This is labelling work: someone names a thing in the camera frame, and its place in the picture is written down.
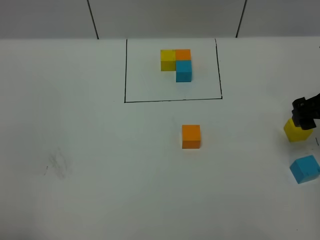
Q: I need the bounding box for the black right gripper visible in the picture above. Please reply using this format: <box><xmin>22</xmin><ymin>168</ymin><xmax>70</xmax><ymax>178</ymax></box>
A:
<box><xmin>292</xmin><ymin>94</ymin><xmax>320</xmax><ymax>130</ymax></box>

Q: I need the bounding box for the yellow template block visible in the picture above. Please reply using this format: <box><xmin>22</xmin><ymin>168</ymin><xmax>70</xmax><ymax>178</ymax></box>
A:
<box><xmin>160</xmin><ymin>49</ymin><xmax>176</xmax><ymax>72</ymax></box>

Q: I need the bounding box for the orange template block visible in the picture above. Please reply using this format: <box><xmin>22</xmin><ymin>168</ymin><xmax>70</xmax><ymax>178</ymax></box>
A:
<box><xmin>175</xmin><ymin>49</ymin><xmax>192</xmax><ymax>61</ymax></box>

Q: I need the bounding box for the blue template block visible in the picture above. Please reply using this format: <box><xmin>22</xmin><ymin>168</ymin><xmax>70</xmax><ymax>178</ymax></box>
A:
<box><xmin>175</xmin><ymin>60</ymin><xmax>192</xmax><ymax>83</ymax></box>

